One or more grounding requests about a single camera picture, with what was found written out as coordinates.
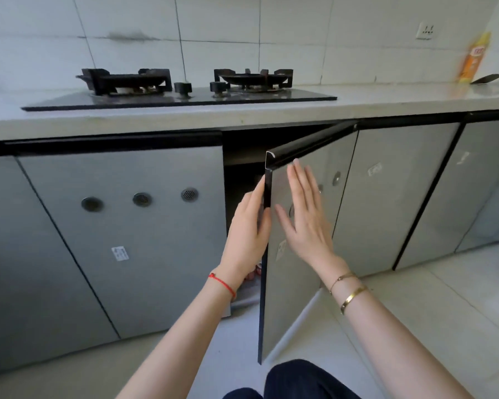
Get person's right hand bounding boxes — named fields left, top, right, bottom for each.
left=273, top=158, right=351, bottom=284

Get person's left hand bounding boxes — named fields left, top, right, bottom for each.
left=216, top=175, right=272, bottom=289

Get grey cabinet door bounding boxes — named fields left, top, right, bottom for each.
left=16, top=145, right=228, bottom=340
left=257, top=121, right=360, bottom=365

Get grey kitchen cabinet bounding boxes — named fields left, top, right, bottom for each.
left=0, top=111, right=499, bottom=377

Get person's right forearm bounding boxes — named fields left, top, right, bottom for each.
left=326, top=272, right=475, bottom=399

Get person's left forearm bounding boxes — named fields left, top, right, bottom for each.
left=116, top=278, right=238, bottom=399

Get person's dark trousers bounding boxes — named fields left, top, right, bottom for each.
left=222, top=359, right=363, bottom=399

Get orange detergent bottle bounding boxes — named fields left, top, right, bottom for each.
left=457, top=32, right=492, bottom=84

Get black glass gas stove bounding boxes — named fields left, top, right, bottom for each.
left=21, top=68, right=338, bottom=112

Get white table countertop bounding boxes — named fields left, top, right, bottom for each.
left=0, top=80, right=499, bottom=142

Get black burner pan support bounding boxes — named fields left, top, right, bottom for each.
left=213, top=68, right=295, bottom=93
left=75, top=68, right=174, bottom=97

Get red string bracelet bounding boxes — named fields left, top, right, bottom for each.
left=207, top=272, right=237, bottom=300

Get thin gold chain bracelet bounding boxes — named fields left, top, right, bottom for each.
left=328, top=272, right=358, bottom=295

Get gold bangle bracelet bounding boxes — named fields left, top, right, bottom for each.
left=339, top=285, right=369, bottom=315

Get white wall socket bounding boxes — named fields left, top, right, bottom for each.
left=415, top=21, right=437, bottom=41

